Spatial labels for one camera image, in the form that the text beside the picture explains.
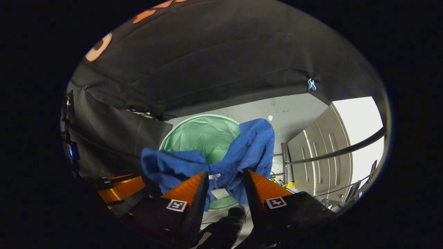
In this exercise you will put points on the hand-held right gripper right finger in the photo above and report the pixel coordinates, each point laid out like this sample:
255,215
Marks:
258,214

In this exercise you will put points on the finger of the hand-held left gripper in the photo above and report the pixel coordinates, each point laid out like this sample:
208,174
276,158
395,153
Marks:
107,181
121,190

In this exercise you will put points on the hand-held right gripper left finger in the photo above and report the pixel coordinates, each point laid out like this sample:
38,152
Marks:
195,221

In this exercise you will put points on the green laundry hamper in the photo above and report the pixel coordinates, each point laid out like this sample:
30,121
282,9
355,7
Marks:
200,135

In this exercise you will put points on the black clothes rack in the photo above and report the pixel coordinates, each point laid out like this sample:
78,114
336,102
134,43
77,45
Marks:
346,149

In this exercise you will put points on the grey metal cabinet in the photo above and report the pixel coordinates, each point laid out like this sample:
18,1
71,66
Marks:
322,138

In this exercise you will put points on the light blue plastic clip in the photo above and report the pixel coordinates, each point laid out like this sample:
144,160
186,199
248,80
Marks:
311,84

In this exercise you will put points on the black backdrop cloth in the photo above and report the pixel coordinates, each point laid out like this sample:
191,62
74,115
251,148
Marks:
225,52

